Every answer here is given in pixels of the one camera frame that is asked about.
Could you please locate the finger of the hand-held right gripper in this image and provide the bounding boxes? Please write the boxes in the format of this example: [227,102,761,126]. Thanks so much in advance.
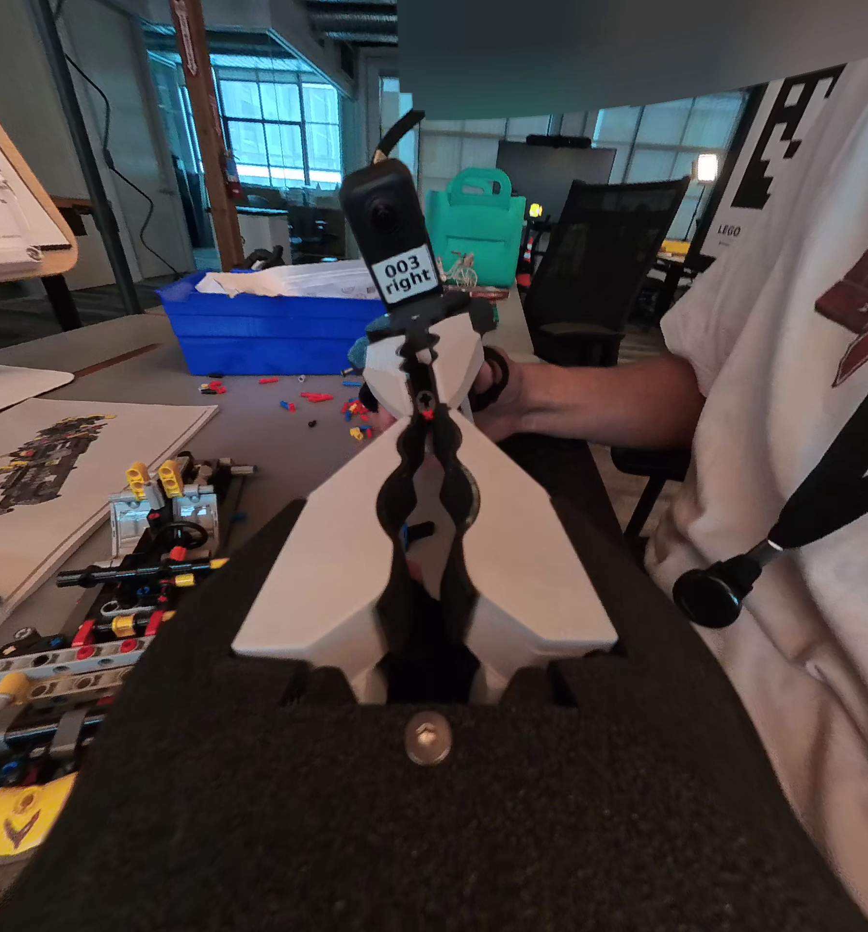
[433,313,488,425]
[363,335,417,425]

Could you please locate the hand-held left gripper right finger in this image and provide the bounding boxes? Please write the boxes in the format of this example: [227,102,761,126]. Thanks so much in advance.
[435,407,619,703]

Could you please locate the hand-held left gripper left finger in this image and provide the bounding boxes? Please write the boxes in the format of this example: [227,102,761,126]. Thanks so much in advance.
[231,419,425,703]

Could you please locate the person's right forearm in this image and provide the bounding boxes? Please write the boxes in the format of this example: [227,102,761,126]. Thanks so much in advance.
[539,353,702,448]

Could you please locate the lego car chassis model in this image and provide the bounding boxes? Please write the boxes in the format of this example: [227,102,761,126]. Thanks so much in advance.
[0,452,260,867]

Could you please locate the person's right hand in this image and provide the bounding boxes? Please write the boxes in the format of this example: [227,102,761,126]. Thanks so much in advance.
[469,359,546,443]

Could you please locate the scatter of red blue pins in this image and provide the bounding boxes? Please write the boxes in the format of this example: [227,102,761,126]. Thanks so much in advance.
[199,372,375,444]

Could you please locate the teal carry bag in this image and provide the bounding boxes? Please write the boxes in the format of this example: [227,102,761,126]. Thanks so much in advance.
[425,167,528,288]

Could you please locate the white papers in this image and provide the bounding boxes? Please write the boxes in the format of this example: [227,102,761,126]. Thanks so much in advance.
[196,263,406,300]

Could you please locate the blue plastic bin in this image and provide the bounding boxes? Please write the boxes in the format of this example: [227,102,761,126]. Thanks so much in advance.
[156,269,406,377]

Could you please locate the black mesh office chair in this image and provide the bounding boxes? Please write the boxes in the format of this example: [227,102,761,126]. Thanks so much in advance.
[524,174,693,368]

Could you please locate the open instruction booklet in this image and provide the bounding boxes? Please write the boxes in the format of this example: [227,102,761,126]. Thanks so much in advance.
[0,397,219,633]

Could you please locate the black metal pole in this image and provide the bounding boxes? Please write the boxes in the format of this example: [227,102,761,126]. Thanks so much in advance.
[29,0,143,313]

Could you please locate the white document stand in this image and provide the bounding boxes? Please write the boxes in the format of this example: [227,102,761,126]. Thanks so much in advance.
[0,280,77,425]

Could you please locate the black white marker card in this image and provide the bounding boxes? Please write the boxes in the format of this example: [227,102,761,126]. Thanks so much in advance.
[699,61,849,257]

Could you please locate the white wire bicycle model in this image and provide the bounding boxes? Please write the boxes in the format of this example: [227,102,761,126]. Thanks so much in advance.
[437,251,481,288]

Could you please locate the black wall monitor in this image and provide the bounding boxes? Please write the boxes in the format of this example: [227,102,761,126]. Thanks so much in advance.
[496,138,619,213]

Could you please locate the wooden post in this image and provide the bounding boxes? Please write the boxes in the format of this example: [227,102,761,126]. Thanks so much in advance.
[168,0,246,272]

